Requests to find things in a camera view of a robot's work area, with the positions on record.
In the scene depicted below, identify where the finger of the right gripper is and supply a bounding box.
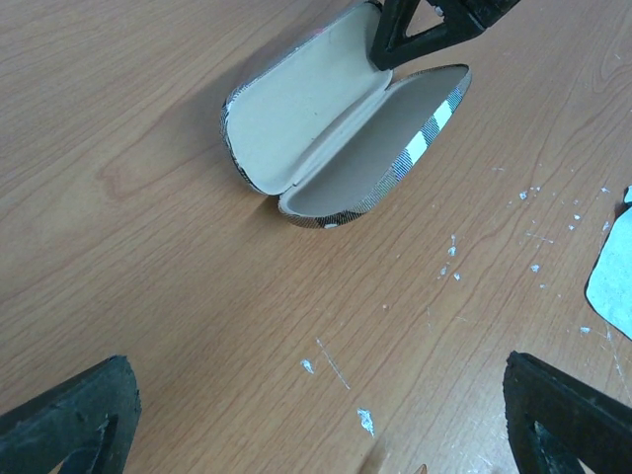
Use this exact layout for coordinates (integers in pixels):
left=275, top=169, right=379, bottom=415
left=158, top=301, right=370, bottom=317
left=368, top=0, right=518, bottom=71

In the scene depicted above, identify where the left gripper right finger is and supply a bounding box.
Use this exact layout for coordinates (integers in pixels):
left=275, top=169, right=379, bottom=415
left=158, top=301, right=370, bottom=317
left=503, top=352, right=631, bottom=473

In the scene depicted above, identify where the brown fabric sunglasses pouch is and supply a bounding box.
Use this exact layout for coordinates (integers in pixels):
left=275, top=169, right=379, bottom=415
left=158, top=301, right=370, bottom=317
left=221, top=1, right=471, bottom=229

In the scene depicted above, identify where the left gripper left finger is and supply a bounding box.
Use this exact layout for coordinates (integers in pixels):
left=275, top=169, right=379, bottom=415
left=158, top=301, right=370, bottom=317
left=1, top=355, right=141, bottom=473

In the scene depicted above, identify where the light blue cleaning cloth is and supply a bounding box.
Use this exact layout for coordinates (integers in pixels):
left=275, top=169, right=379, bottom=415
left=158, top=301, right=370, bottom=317
left=586, top=187, right=631, bottom=339

